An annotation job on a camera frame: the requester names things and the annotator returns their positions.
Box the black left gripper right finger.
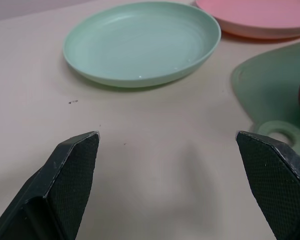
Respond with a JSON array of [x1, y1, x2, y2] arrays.
[[235, 130, 300, 240]]

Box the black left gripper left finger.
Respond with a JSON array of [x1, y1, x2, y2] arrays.
[[0, 130, 101, 240]]

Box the green round plate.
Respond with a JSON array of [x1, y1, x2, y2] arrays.
[[62, 1, 222, 88]]

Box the pink round plate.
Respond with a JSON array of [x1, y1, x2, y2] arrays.
[[194, 0, 300, 40]]

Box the green cutting board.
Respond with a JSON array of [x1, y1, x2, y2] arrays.
[[230, 39, 300, 161]]

